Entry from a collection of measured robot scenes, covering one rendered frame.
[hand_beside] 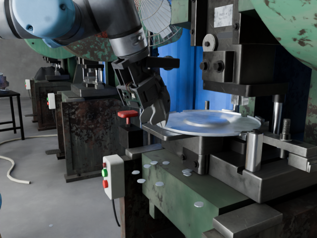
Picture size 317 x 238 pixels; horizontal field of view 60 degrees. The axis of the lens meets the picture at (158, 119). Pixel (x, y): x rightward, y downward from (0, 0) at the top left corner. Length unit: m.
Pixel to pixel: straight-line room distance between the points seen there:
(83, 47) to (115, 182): 1.22
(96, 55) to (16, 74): 5.32
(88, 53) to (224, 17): 1.32
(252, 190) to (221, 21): 0.44
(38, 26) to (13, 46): 6.77
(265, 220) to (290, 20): 0.38
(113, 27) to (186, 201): 0.45
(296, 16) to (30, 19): 0.36
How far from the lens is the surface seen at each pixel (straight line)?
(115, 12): 0.57
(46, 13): 0.43
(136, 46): 0.58
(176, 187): 0.76
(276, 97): 0.84
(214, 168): 0.76
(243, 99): 0.83
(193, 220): 0.73
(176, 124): 0.74
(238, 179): 0.69
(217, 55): 0.76
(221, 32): 0.80
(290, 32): 0.46
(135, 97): 0.61
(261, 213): 0.64
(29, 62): 7.21
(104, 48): 2.00
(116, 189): 0.95
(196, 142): 0.75
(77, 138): 2.26
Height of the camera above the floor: 0.96
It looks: 13 degrees down
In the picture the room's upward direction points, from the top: straight up
